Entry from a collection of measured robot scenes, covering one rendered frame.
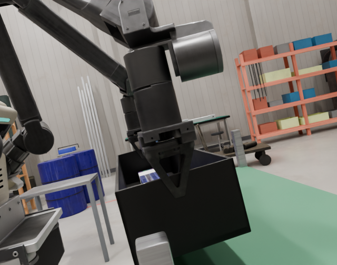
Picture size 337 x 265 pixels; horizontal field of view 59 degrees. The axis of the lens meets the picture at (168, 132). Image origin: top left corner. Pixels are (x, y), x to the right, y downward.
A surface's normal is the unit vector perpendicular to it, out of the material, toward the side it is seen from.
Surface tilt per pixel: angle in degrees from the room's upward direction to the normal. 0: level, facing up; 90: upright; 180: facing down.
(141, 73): 90
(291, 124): 90
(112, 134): 90
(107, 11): 72
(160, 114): 90
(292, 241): 0
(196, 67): 128
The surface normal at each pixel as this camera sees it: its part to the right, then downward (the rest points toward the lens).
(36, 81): 0.13, 0.02
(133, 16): -0.14, -0.24
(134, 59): -0.42, 0.14
